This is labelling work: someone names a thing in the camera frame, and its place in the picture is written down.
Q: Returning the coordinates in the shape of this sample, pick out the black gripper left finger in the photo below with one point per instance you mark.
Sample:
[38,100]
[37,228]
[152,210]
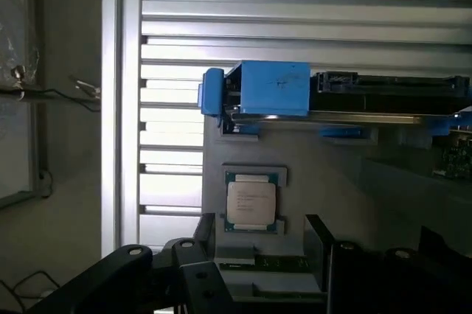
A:
[191,281]

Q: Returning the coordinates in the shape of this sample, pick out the green circuit board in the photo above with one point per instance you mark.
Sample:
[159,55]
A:
[455,159]

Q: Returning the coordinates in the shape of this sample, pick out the green RAM stick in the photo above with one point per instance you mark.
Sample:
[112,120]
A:
[280,263]

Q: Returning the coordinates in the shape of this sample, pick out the silver CPU on green board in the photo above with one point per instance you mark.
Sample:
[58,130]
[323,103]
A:
[250,201]

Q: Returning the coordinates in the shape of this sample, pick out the grey parts rack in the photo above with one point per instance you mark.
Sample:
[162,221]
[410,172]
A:
[332,181]

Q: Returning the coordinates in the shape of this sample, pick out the white framed panel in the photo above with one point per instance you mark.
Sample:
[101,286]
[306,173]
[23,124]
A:
[14,70]

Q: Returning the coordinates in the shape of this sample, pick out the blue disk holder bracket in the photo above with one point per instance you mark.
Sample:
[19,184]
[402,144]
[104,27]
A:
[271,87]

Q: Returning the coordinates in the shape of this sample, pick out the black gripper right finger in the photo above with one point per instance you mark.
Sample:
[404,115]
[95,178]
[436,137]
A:
[368,284]

